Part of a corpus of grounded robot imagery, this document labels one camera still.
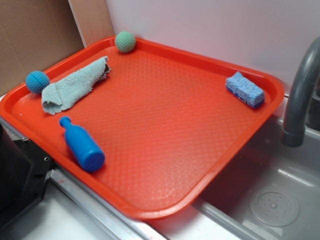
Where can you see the orange plastic tray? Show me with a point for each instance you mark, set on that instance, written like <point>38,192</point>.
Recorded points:
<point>163,117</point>

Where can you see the grey toy sink basin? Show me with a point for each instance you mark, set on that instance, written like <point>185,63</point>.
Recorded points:
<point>267,192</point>

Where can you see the blue sponge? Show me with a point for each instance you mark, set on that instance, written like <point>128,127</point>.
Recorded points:
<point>245,90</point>

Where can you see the grey toy faucet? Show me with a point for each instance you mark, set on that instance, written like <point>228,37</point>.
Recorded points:
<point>303,106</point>

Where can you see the blue textured ball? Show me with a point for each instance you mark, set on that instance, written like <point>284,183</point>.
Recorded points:
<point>37,81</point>

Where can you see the blue plastic toy bottle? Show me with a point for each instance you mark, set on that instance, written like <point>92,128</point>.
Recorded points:
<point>86,151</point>

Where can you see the brown cardboard panel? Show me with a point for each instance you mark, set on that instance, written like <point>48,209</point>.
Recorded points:
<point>34,35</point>

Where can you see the light blue knitted cloth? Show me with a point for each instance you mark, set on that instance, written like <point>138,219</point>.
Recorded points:
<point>65,93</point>

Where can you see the light wooden board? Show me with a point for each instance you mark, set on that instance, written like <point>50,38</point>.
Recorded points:
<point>92,19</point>

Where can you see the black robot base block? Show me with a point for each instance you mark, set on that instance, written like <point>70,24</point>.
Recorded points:
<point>24,172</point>

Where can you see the green textured ball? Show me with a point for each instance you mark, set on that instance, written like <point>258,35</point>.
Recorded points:
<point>125,41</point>

